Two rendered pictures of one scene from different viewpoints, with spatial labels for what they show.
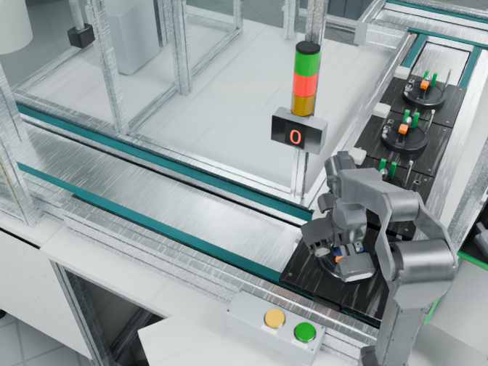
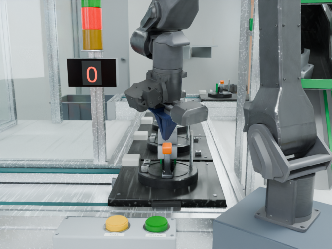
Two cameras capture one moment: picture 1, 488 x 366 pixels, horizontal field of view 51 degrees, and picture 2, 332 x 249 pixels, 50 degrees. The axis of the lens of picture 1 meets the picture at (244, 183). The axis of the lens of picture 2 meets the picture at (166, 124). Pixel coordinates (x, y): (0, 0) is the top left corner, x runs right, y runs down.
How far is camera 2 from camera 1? 66 cm
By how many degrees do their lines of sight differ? 39
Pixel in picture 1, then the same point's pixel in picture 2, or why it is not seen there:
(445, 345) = not seen: hidden behind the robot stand
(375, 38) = (122, 111)
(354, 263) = (188, 105)
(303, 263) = (128, 186)
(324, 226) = (147, 83)
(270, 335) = (117, 241)
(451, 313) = not seen: hidden behind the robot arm
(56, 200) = not seen: outside the picture
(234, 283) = (58, 215)
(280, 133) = (77, 75)
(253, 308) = (87, 225)
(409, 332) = (294, 13)
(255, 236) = (68, 196)
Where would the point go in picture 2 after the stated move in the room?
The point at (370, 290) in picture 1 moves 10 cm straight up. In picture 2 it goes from (201, 186) to (202, 143)
